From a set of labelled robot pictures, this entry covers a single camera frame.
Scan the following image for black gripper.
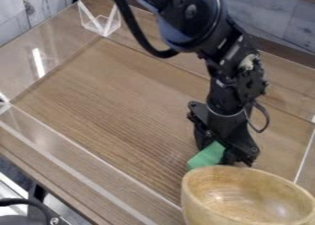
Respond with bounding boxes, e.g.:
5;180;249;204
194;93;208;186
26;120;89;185
186;101;260;167

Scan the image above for green rectangular block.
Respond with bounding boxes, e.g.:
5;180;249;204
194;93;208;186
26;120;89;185
186;141;224;171

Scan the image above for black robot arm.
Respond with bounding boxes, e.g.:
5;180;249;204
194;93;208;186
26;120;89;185
138;0;268;165

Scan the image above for wooden bowl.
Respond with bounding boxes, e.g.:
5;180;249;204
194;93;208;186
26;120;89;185
181;166;315;225

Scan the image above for clear acrylic tray walls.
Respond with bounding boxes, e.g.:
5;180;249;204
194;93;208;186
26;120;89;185
0;6;209;225

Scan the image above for clear acrylic corner bracket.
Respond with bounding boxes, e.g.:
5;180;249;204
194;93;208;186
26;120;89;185
77;1;121;37

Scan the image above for black table frame leg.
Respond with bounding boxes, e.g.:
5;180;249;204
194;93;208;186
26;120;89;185
26;183;62;225

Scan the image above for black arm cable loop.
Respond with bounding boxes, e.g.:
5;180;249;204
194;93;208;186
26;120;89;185
104;0;180;59

